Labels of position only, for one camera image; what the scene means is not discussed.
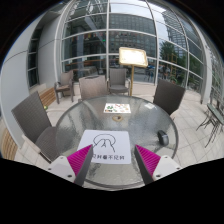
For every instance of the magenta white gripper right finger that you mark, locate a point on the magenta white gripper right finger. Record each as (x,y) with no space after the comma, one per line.
(152,166)

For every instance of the green metal chair far right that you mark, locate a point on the green metal chair far right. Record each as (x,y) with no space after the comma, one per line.
(214,117)

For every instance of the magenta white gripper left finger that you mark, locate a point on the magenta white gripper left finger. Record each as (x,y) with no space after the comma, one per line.
(73,168)

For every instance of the grey wicker chair right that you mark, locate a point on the grey wicker chair right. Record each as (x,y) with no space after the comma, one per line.
(168,96)

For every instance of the wooden bench slats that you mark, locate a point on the wooden bench slats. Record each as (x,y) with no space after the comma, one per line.
(47,96)

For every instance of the grey wicker chair back centre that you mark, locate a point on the grey wicker chair back centre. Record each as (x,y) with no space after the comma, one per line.
(117,82)

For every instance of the wooden menu board stand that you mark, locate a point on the wooden menu board stand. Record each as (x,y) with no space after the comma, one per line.
(132,57)

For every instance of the black computer mouse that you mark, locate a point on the black computer mouse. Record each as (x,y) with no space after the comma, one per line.
(163,138)

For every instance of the white paper mouse outline sheet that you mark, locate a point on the white paper mouse outline sheet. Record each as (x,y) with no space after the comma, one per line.
(109,147)

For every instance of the grey wicker chair back left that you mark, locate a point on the grey wicker chair back left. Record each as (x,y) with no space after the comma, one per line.
(64,84)

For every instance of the grey wicker chair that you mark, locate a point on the grey wicker chair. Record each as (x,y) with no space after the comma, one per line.
(36,126)
(64,84)
(117,82)
(168,96)
(92,86)

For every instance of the colourful printed card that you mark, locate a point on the colourful printed card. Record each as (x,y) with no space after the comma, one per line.
(117,108)

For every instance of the round glass table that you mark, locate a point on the round glass table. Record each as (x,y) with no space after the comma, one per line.
(114,126)

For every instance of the grey wicker chair far middle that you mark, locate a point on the grey wicker chair far middle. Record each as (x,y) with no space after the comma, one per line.
(92,86)

